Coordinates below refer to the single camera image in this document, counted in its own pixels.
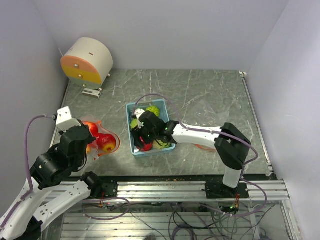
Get green cabbage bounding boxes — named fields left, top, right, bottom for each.
left=130, top=118, right=138, bottom=129
left=152, top=140, right=171, bottom=150

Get dark red apple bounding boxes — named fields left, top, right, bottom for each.
left=96, top=133, right=117, bottom=153

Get clear zip bag orange zipper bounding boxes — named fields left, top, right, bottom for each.
left=83, top=121, right=121, bottom=161

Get large red apple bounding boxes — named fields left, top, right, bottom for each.
left=84, top=121, right=99, bottom=137

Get red orange bell pepper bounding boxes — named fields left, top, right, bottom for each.
left=86, top=145, right=92, bottom=154

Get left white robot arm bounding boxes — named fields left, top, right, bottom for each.
left=0, top=124, right=102, bottom=240

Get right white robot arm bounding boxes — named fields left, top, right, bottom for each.
left=131, top=108, right=251, bottom=198

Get green custard apple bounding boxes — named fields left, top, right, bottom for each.
left=146, top=105, right=161, bottom=117

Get light blue plastic basket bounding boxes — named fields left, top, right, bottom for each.
left=126, top=99, right=176, bottom=158

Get white round drawer box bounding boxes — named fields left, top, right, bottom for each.
left=60, top=37, right=114, bottom=90

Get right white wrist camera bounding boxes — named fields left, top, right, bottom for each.
left=134, top=109, right=145, bottom=127

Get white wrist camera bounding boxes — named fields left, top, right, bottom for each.
left=55, top=106, right=81, bottom=133
left=134, top=109, right=145, bottom=127

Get aluminium rail frame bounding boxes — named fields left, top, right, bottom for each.
left=40, top=175, right=302, bottom=240

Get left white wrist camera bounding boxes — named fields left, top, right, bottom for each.
left=55, top=106, right=81, bottom=133

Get loose cables below table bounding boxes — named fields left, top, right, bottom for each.
left=82, top=192, right=273, bottom=240

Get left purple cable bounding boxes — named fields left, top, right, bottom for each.
left=0, top=113, right=58, bottom=231

